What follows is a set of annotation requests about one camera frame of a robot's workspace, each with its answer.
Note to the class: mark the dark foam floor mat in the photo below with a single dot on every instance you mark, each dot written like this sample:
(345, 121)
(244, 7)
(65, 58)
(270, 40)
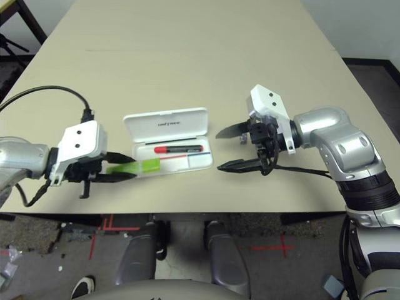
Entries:
(7, 78)

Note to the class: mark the side table with black frame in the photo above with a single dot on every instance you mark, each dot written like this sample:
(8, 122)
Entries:
(31, 22)

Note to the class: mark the black and white shoe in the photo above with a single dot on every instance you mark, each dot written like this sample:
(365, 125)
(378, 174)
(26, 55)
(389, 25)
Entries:
(82, 286)

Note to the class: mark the small blue-grey box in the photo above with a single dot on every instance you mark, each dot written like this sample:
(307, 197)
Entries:
(332, 286)

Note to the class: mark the red tape cross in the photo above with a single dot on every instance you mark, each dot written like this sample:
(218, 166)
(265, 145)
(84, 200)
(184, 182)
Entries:
(283, 247)

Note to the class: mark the black tripod stand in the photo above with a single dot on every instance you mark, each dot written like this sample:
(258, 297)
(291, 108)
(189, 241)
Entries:
(9, 43)

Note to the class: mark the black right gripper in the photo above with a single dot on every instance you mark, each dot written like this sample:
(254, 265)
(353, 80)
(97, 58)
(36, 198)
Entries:
(261, 131)

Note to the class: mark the grey robot leg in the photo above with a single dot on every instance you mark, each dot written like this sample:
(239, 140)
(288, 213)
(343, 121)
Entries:
(137, 259)
(225, 265)

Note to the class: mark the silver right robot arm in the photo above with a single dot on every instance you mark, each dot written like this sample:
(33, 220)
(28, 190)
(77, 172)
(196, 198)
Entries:
(337, 134)

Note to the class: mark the grey robot left leg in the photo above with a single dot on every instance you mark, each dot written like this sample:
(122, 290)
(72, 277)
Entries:
(137, 259)

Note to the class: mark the speckled brown floor mat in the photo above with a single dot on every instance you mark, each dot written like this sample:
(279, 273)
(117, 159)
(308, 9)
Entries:
(265, 225)
(31, 234)

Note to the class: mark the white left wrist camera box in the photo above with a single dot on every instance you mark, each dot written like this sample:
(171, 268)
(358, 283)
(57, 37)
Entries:
(81, 140)

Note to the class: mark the white plastic pencil case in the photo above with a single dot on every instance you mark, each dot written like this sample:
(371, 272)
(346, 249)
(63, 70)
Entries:
(168, 123)

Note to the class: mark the black marker with red cap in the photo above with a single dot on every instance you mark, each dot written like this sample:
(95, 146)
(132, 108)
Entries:
(181, 148)

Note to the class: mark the grey robot right leg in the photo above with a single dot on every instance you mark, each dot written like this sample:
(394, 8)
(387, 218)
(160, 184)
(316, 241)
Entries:
(225, 265)

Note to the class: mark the grey robot torso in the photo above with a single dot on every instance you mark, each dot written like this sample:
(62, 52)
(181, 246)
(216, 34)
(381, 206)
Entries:
(162, 292)

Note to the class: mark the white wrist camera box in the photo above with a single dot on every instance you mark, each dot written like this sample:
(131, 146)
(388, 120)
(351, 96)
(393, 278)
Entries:
(81, 140)
(265, 100)

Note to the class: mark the red tape lines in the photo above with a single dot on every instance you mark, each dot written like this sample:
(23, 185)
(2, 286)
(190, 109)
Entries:
(109, 228)

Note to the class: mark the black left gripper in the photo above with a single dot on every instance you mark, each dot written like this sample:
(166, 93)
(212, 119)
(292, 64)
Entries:
(79, 170)

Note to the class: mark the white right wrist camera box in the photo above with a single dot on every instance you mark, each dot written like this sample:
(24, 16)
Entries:
(265, 100)

